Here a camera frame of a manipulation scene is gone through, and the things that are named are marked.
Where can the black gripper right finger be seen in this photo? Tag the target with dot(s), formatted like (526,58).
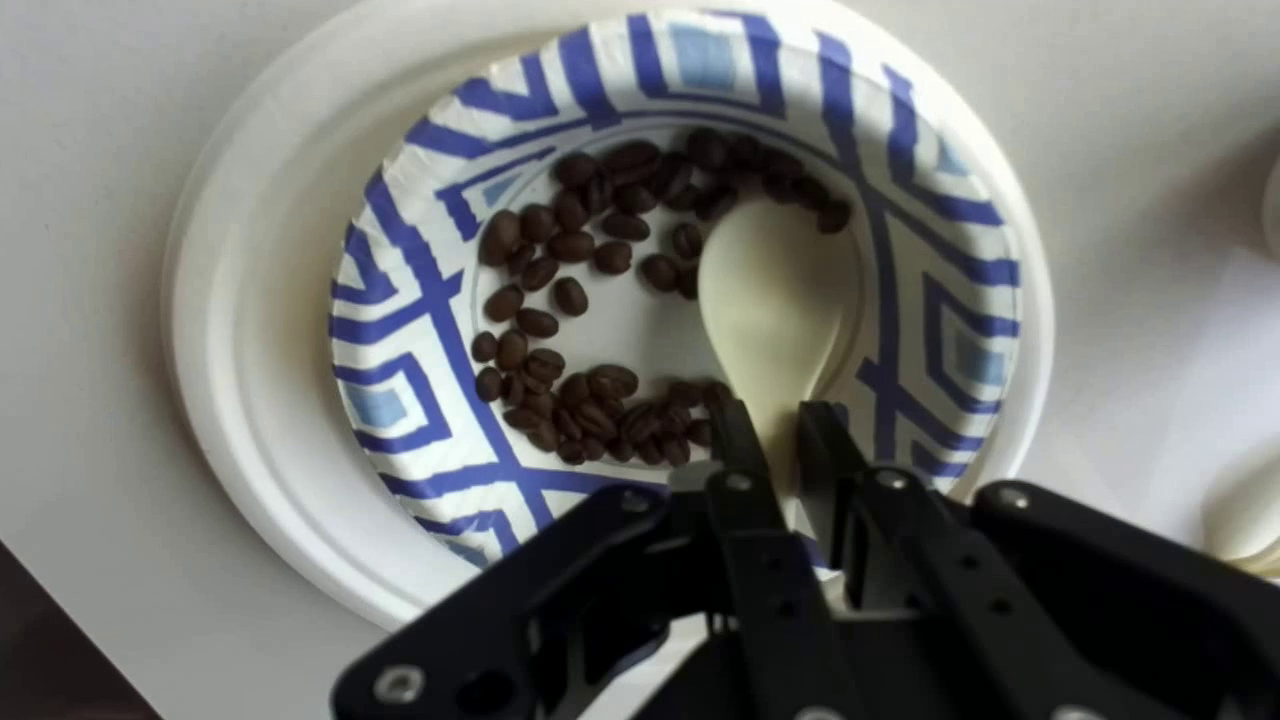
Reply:
(932,573)

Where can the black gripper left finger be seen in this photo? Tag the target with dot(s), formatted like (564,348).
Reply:
(763,573)

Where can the cream plastic spoon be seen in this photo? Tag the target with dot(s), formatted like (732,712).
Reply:
(1244,522)
(782,304)

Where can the blue patterned paper bowl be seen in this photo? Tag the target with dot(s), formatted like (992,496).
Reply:
(403,335)

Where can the coffee beans heap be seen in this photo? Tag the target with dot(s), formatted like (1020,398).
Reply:
(584,401)

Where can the white paper plate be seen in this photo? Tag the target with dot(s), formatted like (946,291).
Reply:
(240,401)

